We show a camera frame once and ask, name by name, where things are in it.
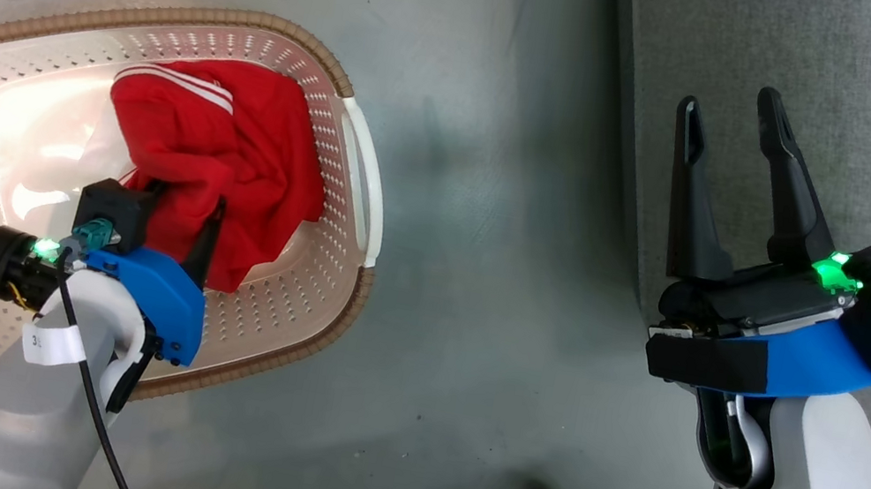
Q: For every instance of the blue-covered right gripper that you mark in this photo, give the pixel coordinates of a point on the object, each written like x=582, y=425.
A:
x=757, y=301

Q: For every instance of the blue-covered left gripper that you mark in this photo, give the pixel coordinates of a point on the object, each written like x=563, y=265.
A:
x=156, y=303

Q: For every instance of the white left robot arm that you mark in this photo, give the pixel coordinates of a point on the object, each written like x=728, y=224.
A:
x=20, y=413

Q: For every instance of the red garment with white stripes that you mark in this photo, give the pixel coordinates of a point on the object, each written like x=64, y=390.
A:
x=238, y=147

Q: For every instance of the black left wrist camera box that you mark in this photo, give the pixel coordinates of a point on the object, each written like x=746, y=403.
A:
x=115, y=206

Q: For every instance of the teal left camera connector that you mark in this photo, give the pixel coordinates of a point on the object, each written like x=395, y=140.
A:
x=92, y=233

